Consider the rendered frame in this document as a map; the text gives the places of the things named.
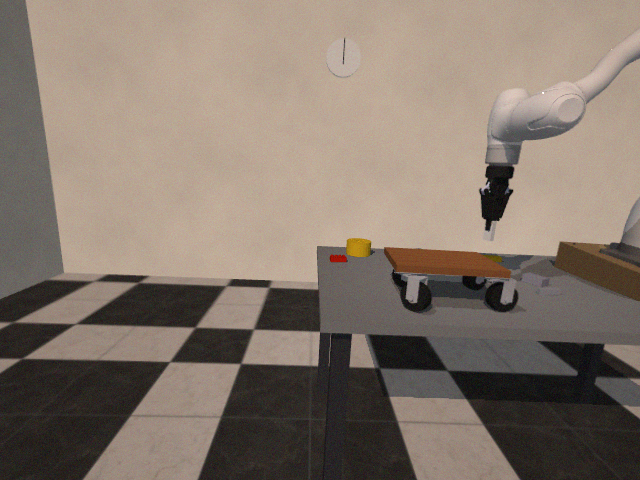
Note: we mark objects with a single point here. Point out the wooden dolly with black caster wheels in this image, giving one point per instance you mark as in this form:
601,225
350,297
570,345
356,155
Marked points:
474,268

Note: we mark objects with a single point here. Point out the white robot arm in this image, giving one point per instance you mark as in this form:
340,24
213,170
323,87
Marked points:
554,111

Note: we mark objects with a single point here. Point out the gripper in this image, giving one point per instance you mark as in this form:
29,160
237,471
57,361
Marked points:
495,189

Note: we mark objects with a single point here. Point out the yellow cylinder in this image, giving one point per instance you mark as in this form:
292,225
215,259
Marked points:
358,247

